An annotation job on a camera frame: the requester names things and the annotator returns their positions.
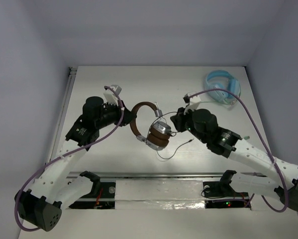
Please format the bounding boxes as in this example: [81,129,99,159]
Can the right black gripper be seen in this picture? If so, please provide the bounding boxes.
[171,104,207,143]

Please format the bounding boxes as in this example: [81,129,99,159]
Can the thin black headphone cable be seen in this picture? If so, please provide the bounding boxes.
[145,112,196,161]

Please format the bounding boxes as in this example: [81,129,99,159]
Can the brown silver headphones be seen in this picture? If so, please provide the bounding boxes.
[130,102,172,151]

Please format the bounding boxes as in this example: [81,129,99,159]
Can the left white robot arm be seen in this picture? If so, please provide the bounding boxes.
[14,95,134,232]

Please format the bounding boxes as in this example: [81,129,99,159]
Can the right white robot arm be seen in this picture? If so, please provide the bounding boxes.
[171,108,298,212]

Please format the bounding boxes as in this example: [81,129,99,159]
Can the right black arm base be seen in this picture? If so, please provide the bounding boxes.
[201,170,237,199]

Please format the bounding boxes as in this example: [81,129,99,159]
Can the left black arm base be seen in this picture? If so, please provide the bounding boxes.
[70,171,100,200]

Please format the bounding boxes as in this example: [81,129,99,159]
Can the light blue headphones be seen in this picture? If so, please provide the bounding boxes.
[204,70,241,106]

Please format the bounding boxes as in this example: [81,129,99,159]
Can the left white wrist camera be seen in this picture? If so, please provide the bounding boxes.
[103,85,122,106]

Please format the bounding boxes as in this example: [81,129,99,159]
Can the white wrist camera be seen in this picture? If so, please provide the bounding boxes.
[103,85,122,106]
[183,92,201,115]

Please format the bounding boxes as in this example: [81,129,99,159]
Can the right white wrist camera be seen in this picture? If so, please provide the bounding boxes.
[183,92,201,115]

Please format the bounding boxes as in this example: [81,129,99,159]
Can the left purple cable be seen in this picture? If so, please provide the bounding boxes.
[14,86,124,232]

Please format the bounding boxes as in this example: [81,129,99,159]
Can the purple cable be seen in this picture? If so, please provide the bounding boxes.
[188,90,289,213]
[14,86,124,232]

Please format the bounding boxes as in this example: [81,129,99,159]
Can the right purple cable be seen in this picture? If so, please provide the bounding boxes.
[188,90,289,213]

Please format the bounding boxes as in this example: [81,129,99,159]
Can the aluminium rail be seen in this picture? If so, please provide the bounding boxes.
[50,66,226,202]

